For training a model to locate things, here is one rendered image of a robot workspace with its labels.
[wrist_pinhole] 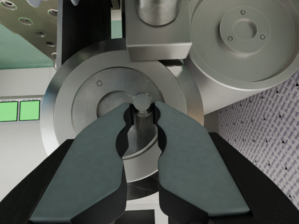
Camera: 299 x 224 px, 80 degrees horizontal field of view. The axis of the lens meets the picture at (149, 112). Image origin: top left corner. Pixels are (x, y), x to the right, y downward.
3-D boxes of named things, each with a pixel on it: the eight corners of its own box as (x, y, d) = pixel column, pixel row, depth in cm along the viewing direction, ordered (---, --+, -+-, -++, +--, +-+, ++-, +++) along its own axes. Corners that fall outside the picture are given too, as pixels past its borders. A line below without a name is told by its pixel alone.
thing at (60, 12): (64, -89, 20) (61, 71, 17) (111, 33, 43) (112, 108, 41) (60, -89, 20) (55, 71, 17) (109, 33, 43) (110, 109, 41)
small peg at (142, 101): (149, 116, 11) (127, 109, 11) (149, 120, 14) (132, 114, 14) (155, 95, 11) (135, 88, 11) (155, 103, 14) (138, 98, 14)
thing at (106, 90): (69, 68, 15) (161, 62, 15) (79, 76, 17) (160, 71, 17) (70, 162, 14) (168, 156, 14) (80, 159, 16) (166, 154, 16)
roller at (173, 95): (183, 46, 16) (192, 180, 14) (163, 102, 42) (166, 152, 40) (54, 52, 16) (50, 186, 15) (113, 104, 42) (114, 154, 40)
